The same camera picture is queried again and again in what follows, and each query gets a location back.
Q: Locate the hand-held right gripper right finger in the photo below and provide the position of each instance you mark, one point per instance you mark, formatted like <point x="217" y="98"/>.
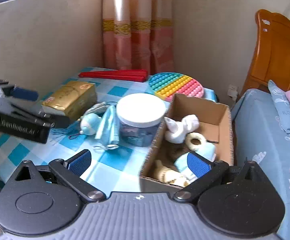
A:
<point x="197" y="165"/>

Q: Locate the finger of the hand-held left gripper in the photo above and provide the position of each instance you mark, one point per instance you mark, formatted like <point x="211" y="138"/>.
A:
<point x="24" y="93"/>
<point x="34" y="113"/>

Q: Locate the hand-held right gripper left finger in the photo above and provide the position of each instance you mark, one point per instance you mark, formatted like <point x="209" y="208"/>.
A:
<point x="79" y="163"/>

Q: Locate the blue face mask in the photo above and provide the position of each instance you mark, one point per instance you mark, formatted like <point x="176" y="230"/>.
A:
<point x="114" y="127"/>
<point x="102" y="127"/>
<point x="207" y="151"/>

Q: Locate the cream cloth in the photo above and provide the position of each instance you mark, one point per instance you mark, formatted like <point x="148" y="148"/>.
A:
<point x="165" y="173"/>

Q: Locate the white sock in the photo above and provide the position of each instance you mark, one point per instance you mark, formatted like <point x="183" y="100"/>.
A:
<point x="182" y="130"/>

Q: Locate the round blue white toy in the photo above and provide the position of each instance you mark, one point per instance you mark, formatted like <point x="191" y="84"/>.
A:
<point x="89" y="123"/>

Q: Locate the cardboard box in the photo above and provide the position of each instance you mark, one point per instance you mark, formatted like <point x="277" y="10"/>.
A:
<point x="202" y="110"/>

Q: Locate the blue tasselled fabric sachet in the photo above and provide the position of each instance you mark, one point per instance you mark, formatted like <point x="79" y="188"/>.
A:
<point x="97" y="108"/>

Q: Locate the gold tissue pack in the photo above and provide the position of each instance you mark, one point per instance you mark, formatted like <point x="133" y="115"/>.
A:
<point x="69" y="97"/>

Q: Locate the blue checkered tablecloth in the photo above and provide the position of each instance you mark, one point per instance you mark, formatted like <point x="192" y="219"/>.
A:
<point x="125" y="162"/>

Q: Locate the blue floral bed sheet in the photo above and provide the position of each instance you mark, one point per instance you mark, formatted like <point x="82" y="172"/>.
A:
<point x="260" y="135"/>

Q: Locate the clear jar with white lid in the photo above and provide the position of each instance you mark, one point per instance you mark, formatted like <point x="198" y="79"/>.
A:
<point x="140" y="110"/>

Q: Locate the rainbow silicone bubble toy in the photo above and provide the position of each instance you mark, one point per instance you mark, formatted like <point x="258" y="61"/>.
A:
<point x="175" y="85"/>

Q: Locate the red folding fan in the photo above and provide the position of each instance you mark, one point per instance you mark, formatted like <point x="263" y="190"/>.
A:
<point x="114" y="74"/>

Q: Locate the blue floral pillow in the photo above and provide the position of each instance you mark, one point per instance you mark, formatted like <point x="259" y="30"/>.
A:
<point x="282" y="105"/>

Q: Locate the pink patterned curtain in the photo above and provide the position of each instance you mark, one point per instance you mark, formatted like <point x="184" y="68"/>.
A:
<point x="135" y="42"/>

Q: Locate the wooden bed headboard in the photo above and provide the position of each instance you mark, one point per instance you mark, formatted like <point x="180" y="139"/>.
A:
<point x="280" y="55"/>

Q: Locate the white wall outlet with plug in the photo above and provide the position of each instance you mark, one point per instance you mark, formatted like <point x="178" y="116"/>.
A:
<point x="232" y="90"/>

